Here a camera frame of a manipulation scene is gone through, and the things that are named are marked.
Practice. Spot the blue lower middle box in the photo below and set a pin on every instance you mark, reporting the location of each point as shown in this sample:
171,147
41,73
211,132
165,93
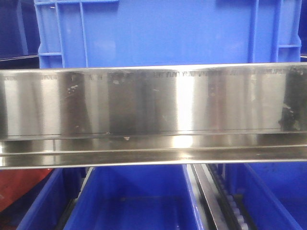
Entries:
140,197

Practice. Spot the blue upper shelf box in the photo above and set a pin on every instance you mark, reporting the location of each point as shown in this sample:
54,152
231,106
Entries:
122,33

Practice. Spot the blue lower left box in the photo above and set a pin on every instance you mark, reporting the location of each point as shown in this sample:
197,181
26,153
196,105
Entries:
63,185

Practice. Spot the blue lower right box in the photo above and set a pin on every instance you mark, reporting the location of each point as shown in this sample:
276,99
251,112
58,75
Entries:
274,194

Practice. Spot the dark blue upper left box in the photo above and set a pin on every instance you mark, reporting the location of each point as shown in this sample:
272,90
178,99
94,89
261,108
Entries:
19,34

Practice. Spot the stainless steel shelf rail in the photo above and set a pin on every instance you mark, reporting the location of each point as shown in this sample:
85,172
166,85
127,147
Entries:
225,113

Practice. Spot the roller track rail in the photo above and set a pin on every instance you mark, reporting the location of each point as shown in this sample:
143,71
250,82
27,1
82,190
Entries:
221,210

